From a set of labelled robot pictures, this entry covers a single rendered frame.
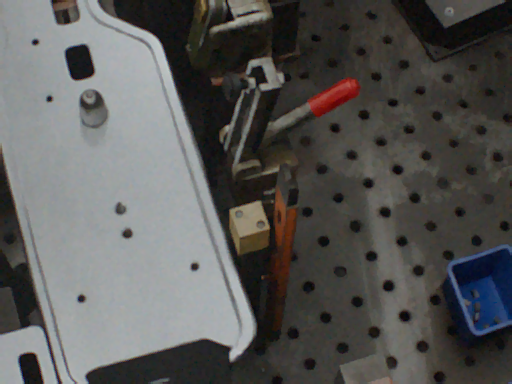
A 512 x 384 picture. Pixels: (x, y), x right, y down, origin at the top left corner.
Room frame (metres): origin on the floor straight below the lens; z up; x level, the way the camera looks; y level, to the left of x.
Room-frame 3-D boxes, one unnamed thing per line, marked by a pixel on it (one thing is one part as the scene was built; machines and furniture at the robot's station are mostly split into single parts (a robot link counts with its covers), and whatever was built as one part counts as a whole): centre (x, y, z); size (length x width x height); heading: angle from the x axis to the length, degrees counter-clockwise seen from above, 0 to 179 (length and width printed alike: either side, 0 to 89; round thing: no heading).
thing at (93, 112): (0.58, 0.19, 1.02); 0.03 x 0.03 x 0.07
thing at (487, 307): (0.46, -0.32, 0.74); 0.11 x 0.10 x 0.09; 20
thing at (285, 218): (0.42, -0.03, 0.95); 0.03 x 0.01 x 0.50; 20
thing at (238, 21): (0.69, 0.03, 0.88); 0.11 x 0.09 x 0.37; 110
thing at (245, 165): (0.49, 0.01, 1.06); 0.03 x 0.01 x 0.03; 110
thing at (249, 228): (0.43, 0.01, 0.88); 0.04 x 0.04 x 0.36; 20
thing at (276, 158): (0.52, 0.00, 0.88); 0.07 x 0.06 x 0.35; 110
